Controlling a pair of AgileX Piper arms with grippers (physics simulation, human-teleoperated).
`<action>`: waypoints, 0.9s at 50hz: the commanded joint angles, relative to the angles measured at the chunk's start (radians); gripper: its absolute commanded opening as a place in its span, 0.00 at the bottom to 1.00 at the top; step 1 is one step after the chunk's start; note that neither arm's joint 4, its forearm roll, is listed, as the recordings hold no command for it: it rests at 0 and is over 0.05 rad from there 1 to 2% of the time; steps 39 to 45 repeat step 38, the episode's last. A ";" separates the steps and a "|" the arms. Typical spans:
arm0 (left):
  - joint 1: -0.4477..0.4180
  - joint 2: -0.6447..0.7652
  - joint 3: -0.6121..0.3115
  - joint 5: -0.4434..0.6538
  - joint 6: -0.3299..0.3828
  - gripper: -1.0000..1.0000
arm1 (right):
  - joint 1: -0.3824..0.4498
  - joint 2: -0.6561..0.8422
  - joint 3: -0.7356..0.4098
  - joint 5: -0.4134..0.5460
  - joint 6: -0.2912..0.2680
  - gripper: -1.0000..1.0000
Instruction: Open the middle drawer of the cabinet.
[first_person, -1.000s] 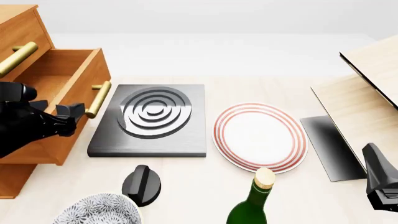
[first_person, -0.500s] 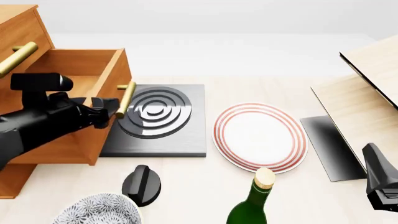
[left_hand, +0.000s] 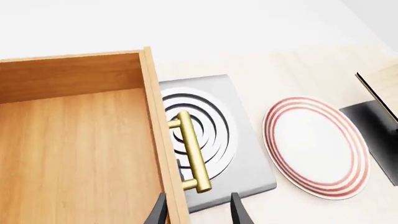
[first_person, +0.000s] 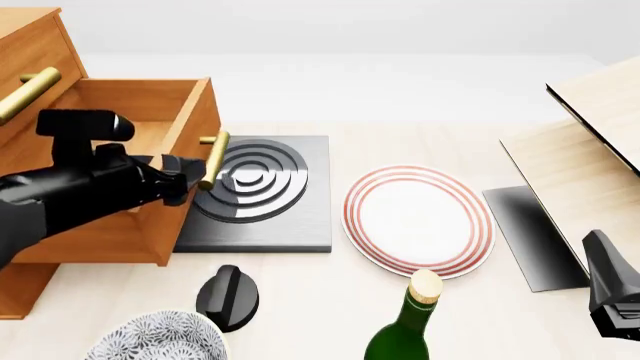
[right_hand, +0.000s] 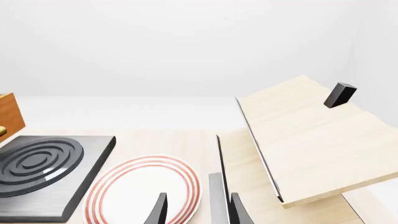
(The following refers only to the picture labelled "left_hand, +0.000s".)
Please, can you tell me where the white plate with red rings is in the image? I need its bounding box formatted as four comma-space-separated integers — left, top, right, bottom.
262, 96, 372, 202

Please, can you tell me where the brass drawer handle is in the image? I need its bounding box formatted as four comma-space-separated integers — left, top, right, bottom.
167, 110, 213, 194

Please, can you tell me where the flat stove plate with rings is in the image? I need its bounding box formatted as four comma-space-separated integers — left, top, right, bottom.
158, 74, 278, 207

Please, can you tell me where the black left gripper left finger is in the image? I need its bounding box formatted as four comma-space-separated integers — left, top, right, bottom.
144, 193, 169, 224

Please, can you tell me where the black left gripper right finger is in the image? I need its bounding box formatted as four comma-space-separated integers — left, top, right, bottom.
229, 191, 255, 224

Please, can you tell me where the wooden drawer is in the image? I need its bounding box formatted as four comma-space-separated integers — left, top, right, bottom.
0, 45, 192, 224

